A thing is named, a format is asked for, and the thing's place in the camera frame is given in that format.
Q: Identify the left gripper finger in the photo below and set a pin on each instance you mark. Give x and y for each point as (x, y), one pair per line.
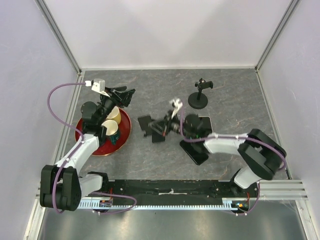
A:
(126, 97)
(118, 89)

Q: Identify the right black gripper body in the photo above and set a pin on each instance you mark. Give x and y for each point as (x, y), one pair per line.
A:
(169, 121)

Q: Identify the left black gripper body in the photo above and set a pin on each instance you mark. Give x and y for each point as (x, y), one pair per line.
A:
(114, 100)

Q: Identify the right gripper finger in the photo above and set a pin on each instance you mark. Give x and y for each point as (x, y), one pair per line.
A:
(157, 123)
(158, 134)

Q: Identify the black folding phone stand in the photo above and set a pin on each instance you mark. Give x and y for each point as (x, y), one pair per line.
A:
(143, 122)

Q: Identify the pink-case smartphone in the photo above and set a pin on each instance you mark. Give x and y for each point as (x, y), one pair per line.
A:
(206, 124)

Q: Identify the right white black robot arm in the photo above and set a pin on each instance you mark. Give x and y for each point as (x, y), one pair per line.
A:
(263, 156)

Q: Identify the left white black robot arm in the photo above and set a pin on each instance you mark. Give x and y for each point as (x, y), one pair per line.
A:
(60, 186)

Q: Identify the black round-base phone holder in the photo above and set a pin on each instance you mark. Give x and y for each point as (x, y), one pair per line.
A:
(198, 100)

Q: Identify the yellow cup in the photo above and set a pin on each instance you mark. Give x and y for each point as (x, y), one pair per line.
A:
(115, 115)

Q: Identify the red round tray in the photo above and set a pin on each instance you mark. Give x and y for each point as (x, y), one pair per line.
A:
(120, 142)

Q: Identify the cream paper cup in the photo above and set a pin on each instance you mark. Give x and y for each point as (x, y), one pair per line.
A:
(111, 127)

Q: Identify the green mug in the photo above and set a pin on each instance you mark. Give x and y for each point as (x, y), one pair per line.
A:
(113, 138)

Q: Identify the black smartphone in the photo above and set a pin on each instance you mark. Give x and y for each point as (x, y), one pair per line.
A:
(195, 151)

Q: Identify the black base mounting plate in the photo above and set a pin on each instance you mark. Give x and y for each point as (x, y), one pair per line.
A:
(192, 187)

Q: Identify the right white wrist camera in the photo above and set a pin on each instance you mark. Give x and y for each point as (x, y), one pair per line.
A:
(177, 104)

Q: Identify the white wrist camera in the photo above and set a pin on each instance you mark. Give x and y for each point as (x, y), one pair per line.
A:
(177, 104)
(97, 85)

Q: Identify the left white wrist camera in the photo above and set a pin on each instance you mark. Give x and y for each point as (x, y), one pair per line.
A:
(97, 85)

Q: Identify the left aluminium frame post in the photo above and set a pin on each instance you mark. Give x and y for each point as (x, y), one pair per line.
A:
(43, 7)

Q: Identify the aluminium frame post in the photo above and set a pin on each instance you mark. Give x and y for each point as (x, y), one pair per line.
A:
(43, 7)
(277, 33)

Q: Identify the slotted cable duct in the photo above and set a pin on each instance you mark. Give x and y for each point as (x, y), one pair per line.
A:
(99, 204)

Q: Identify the front aluminium rail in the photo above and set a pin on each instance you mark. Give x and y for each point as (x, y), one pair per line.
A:
(277, 189)

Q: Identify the right aluminium frame post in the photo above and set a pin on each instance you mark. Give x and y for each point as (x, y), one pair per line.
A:
(277, 33)

